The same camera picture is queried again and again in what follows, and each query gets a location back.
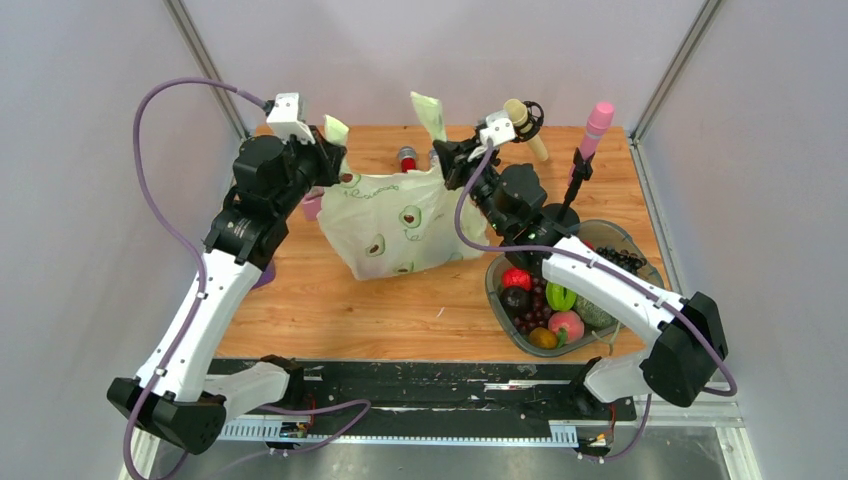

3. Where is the black tripod microphone stand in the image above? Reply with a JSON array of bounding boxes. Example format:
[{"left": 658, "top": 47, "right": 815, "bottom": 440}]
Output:
[{"left": 475, "top": 99, "right": 544, "bottom": 146}]

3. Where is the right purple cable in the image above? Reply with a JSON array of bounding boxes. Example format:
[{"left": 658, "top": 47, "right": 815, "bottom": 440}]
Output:
[{"left": 454, "top": 142, "right": 738, "bottom": 463}]

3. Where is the pink microphone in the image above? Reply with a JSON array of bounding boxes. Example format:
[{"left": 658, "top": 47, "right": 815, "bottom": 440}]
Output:
[{"left": 569, "top": 102, "right": 615, "bottom": 184}]

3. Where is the orange yellow fruit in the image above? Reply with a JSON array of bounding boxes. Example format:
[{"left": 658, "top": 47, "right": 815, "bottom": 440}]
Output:
[{"left": 528, "top": 327, "right": 559, "bottom": 350}]

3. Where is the grey transparent fruit basket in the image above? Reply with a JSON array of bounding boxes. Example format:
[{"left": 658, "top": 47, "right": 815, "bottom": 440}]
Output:
[{"left": 485, "top": 220, "right": 664, "bottom": 358}]

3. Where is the dark purple plum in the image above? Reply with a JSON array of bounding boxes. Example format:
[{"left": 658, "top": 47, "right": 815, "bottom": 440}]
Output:
[{"left": 499, "top": 286, "right": 532, "bottom": 317}]

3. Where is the silver glitter microphone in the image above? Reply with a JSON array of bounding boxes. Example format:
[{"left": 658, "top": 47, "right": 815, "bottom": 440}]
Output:
[{"left": 428, "top": 148, "right": 440, "bottom": 168}]

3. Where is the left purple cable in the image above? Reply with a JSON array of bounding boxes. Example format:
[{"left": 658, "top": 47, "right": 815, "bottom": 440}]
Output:
[{"left": 122, "top": 76, "right": 371, "bottom": 480}]

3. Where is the black grape bunch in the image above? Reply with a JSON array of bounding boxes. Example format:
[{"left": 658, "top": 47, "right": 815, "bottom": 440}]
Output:
[{"left": 596, "top": 247, "right": 647, "bottom": 275}]

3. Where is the pale green plastic bag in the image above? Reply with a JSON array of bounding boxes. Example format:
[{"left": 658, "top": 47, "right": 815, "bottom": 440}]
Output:
[{"left": 316, "top": 91, "right": 490, "bottom": 282}]

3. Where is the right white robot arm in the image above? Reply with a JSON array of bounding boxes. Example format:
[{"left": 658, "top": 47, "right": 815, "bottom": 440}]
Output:
[{"left": 432, "top": 138, "right": 738, "bottom": 418}]

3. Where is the red grape bunch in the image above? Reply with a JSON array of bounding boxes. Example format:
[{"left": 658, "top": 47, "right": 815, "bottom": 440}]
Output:
[{"left": 512, "top": 279, "right": 552, "bottom": 335}]

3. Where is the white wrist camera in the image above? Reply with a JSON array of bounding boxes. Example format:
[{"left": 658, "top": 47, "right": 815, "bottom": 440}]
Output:
[
  {"left": 477, "top": 110, "right": 517, "bottom": 148},
  {"left": 266, "top": 92, "right": 316, "bottom": 145}
]

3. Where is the red glitter microphone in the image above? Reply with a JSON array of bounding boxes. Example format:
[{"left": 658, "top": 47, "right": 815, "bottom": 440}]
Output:
[{"left": 397, "top": 146, "right": 418, "bottom": 173}]

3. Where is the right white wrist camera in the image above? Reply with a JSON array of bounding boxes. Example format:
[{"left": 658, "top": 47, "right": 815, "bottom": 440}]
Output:
[{"left": 477, "top": 110, "right": 517, "bottom": 148}]

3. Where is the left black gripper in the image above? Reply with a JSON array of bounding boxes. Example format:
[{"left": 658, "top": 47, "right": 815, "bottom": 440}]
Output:
[{"left": 273, "top": 124, "right": 346, "bottom": 217}]

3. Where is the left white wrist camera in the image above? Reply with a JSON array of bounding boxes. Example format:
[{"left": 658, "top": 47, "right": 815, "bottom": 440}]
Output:
[{"left": 266, "top": 92, "right": 316, "bottom": 145}]

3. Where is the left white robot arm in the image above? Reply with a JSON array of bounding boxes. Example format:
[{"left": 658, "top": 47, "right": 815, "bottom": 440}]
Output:
[{"left": 107, "top": 128, "right": 347, "bottom": 455}]

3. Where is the black round-base microphone stand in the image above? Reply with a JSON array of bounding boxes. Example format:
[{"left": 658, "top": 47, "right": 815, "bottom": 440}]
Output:
[{"left": 548, "top": 148, "right": 594, "bottom": 227}]

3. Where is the pink peach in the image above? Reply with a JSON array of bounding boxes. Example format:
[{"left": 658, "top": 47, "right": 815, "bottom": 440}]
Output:
[{"left": 547, "top": 310, "right": 585, "bottom": 344}]

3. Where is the purple cable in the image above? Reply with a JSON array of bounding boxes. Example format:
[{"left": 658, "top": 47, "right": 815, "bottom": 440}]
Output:
[
  {"left": 122, "top": 76, "right": 371, "bottom": 480},
  {"left": 454, "top": 142, "right": 738, "bottom": 463}
]

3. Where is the green netted melon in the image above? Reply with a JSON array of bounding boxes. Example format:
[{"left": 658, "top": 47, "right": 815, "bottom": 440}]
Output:
[{"left": 572, "top": 296, "right": 618, "bottom": 330}]

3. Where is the red strawberry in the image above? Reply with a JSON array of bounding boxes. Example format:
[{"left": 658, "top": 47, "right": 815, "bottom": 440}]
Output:
[{"left": 501, "top": 267, "right": 534, "bottom": 291}]

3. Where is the cream microphone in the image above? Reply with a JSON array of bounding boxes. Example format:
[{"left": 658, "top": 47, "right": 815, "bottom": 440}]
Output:
[{"left": 503, "top": 98, "right": 549, "bottom": 162}]

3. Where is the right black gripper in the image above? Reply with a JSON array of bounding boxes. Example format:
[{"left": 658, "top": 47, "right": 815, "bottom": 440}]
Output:
[{"left": 433, "top": 138, "right": 507, "bottom": 235}]

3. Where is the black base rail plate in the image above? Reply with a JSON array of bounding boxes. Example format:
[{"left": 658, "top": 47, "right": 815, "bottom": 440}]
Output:
[{"left": 296, "top": 360, "right": 637, "bottom": 441}]

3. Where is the pink metronome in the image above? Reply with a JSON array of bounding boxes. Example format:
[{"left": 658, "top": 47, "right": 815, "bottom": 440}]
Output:
[{"left": 301, "top": 192, "right": 323, "bottom": 221}]

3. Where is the purple metronome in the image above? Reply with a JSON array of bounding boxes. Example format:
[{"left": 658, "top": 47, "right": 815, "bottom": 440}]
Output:
[{"left": 253, "top": 262, "right": 276, "bottom": 289}]

